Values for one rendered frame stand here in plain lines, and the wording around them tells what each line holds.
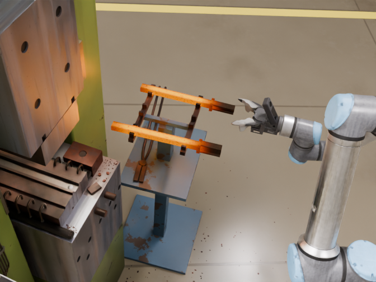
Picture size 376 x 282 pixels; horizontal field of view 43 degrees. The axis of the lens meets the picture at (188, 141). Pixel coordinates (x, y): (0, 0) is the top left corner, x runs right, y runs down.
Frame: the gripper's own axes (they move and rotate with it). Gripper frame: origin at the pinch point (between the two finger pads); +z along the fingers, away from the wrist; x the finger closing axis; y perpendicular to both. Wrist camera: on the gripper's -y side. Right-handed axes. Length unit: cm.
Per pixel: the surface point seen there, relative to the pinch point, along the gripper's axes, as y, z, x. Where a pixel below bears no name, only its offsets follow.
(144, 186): 26.3, 29.0, -30.9
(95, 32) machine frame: -32, 55, -11
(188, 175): 26.4, 12.7, -20.0
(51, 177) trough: -2, 56, -56
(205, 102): -0.8, 12.7, -1.0
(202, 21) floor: 98, 50, 188
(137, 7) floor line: 98, 106, 187
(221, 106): -1.2, 5.7, -1.0
